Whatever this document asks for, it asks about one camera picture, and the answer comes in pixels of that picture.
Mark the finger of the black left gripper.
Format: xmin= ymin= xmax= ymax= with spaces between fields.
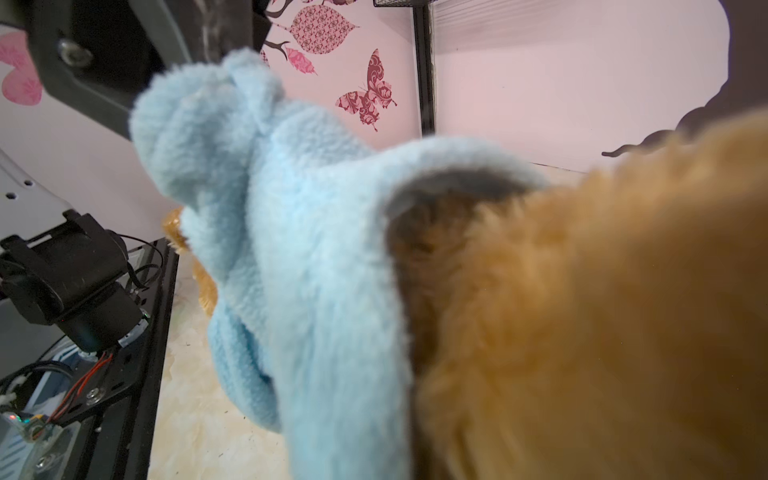
xmin=26 ymin=0 xmax=270 ymax=137

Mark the light blue bear hoodie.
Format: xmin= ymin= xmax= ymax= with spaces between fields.
xmin=129 ymin=49 xmax=547 ymax=479

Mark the brown teddy bear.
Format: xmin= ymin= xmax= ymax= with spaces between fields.
xmin=164 ymin=110 xmax=767 ymax=479

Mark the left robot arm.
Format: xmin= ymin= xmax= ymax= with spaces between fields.
xmin=1 ymin=1 xmax=271 ymax=352

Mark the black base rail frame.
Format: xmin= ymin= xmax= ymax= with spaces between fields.
xmin=0 ymin=236 xmax=181 ymax=480

